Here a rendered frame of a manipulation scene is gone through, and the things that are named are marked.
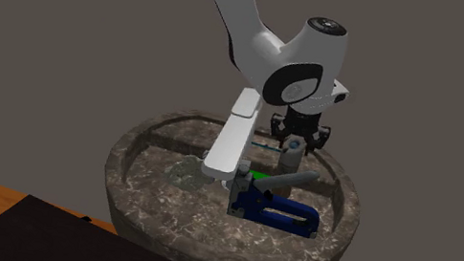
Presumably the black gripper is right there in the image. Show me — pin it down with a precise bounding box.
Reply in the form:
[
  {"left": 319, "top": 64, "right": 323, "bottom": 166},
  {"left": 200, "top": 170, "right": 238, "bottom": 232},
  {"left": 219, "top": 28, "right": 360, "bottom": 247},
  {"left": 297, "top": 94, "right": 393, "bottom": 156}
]
[{"left": 265, "top": 102, "right": 336, "bottom": 160}]

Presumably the grey bottle with blue cap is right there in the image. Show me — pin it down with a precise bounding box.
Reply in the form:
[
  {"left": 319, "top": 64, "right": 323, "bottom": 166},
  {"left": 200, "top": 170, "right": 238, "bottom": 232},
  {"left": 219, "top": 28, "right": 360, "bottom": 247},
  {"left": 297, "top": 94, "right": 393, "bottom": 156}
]
[{"left": 272, "top": 132, "right": 307, "bottom": 199}]

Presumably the thin teal pen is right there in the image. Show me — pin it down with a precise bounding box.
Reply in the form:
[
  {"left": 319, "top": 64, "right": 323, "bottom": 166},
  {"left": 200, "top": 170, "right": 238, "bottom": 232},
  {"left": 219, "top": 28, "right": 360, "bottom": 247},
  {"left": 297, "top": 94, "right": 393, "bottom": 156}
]
[{"left": 250, "top": 141, "right": 283, "bottom": 152}]

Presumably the green flat object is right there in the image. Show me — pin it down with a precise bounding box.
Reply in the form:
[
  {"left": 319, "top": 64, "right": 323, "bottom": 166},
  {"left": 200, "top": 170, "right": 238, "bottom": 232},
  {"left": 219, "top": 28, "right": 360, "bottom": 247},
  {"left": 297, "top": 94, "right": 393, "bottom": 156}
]
[{"left": 247, "top": 167, "right": 279, "bottom": 185}]

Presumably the white oblong object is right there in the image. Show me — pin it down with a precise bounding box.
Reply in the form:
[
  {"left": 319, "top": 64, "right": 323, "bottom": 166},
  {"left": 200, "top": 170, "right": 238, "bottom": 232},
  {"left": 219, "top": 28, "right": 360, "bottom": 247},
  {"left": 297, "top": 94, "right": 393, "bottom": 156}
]
[{"left": 197, "top": 81, "right": 265, "bottom": 195}]

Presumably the blue staple gun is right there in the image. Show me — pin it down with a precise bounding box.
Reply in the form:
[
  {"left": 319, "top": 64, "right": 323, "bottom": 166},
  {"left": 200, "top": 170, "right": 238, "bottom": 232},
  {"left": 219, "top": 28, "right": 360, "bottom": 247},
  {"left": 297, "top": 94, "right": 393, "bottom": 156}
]
[{"left": 223, "top": 157, "right": 329, "bottom": 242}]

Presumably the grey crumpled lump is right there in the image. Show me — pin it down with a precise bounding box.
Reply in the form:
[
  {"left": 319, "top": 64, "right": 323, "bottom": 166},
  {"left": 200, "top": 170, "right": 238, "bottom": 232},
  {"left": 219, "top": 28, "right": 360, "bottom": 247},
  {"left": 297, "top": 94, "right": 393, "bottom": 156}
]
[{"left": 162, "top": 150, "right": 216, "bottom": 195}]

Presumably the round dark marble table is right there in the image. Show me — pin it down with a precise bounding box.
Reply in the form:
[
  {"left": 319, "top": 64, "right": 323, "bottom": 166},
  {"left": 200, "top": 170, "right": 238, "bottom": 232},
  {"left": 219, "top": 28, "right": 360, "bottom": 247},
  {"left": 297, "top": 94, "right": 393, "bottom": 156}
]
[{"left": 88, "top": 97, "right": 374, "bottom": 261}]

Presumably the dark robot stand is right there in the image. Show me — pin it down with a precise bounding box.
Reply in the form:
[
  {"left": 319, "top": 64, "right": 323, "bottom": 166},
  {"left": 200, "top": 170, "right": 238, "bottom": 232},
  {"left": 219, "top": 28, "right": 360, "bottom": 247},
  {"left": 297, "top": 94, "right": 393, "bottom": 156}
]
[{"left": 0, "top": 188, "right": 250, "bottom": 261}]

